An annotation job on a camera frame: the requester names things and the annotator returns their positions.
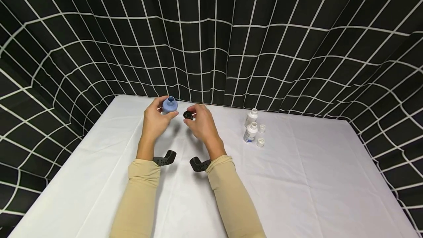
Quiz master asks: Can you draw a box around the blue bottle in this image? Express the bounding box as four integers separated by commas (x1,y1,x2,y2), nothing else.
162,97,178,115

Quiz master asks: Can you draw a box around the black wrist band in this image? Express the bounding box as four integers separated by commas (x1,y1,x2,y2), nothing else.
152,150,177,166
189,156,212,172

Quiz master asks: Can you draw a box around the white bottle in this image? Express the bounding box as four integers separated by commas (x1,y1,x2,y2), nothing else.
245,108,259,127
243,122,258,144

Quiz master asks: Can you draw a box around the person's right forearm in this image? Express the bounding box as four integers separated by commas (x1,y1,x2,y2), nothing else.
205,138,267,238

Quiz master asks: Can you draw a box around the person's left forearm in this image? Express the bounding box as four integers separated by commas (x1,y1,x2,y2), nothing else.
109,137,162,238

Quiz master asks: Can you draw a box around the person's right hand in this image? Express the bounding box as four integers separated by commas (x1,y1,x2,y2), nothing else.
183,104,220,148

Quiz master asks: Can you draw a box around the person's left hand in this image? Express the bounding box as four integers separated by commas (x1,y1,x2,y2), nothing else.
142,97,175,143

